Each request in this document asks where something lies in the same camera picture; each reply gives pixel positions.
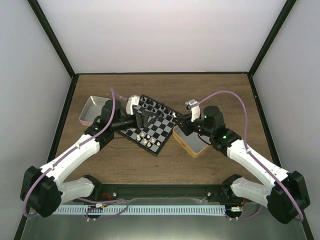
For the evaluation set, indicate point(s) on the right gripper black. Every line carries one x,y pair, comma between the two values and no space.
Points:
185,121

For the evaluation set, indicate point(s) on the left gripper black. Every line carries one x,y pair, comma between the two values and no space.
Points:
148,113

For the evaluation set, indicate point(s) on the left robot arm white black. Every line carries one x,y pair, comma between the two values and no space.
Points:
44,189

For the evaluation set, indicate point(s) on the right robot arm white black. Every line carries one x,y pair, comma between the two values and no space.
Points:
283,193

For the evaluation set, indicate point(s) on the black white chess board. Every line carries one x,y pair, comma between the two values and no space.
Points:
160,129

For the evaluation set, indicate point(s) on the yellow metal tin box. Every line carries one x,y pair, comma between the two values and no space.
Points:
194,144

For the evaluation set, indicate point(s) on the pink metal tin tray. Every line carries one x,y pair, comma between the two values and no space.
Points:
91,110

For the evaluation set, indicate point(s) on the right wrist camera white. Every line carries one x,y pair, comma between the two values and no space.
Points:
193,107

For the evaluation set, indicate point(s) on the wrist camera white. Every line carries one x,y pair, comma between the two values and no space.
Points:
131,102
193,107

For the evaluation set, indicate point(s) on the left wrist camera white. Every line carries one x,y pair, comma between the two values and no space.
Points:
131,102

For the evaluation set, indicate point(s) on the black mounting rail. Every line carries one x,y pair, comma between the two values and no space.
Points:
213,193

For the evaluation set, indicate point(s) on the black enclosure frame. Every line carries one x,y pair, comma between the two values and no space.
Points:
280,20

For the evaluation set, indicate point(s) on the light blue slotted cable duct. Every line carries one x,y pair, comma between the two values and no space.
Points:
144,210

